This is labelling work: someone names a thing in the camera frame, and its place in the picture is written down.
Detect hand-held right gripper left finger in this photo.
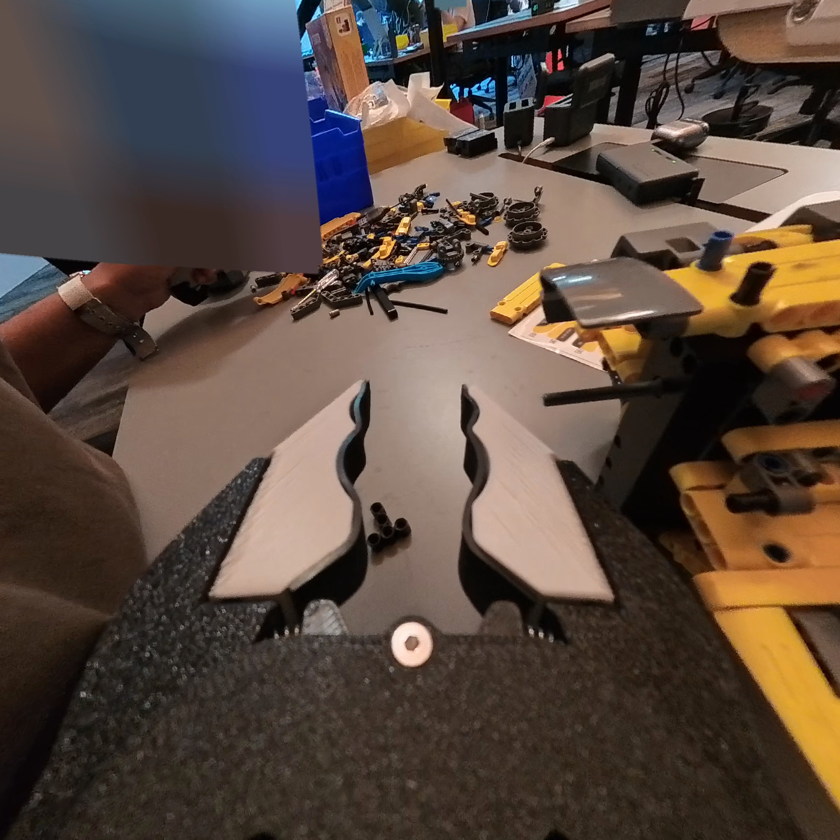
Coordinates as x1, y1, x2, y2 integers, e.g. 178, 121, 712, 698
207, 379, 372, 623

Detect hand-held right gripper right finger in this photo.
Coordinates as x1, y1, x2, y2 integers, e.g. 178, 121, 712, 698
459, 384, 616, 630

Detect black brick connector piece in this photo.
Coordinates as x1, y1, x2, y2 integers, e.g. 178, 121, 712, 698
366, 500, 413, 551

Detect dark grey axle rod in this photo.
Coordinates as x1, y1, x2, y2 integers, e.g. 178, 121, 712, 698
542, 381, 667, 406

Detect yellow toy brick vehicle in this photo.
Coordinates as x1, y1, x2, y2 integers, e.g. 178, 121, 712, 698
541, 222, 840, 808

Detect person's left forearm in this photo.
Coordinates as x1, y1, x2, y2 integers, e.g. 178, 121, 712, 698
0, 289, 142, 414

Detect person's left hand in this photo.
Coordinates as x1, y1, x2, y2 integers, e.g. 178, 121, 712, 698
82, 262, 217, 324

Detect silver wristwatch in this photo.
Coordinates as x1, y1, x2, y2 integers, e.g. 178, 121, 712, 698
57, 272, 160, 362

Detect yellow sticker sheet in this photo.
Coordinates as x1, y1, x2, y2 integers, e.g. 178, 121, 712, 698
508, 315, 608, 374

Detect blue plastic bin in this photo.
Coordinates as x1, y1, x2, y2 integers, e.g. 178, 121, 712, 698
308, 98, 375, 227

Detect blue brick separator tool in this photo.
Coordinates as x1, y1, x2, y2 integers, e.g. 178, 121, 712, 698
353, 260, 447, 296

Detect pile of small brick parts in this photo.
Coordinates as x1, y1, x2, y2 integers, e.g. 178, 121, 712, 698
252, 184, 549, 322

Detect flat yellow brick panel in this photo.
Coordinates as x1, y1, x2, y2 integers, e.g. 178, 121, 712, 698
489, 262, 568, 327

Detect large yellow box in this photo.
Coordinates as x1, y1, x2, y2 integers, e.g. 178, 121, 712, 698
361, 117, 450, 175

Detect printed cardboard toy box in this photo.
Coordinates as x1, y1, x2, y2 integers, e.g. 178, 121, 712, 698
305, 10, 371, 112

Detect crumpled clear plastic bags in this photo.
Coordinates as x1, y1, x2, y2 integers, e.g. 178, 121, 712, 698
341, 73, 473, 132

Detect small black case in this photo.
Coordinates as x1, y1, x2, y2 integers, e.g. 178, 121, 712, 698
444, 128, 497, 157

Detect black plastic holder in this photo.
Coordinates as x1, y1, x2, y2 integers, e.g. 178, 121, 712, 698
543, 54, 616, 148
503, 98, 536, 148

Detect black flat device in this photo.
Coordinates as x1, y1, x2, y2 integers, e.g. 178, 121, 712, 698
595, 144, 703, 206

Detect small silver device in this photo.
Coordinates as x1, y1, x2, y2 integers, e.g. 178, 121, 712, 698
651, 119, 711, 152

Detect long brown desk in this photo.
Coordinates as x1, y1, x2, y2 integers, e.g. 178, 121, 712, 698
367, 0, 614, 67

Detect white book stand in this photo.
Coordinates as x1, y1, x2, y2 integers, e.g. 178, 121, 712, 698
682, 0, 840, 234

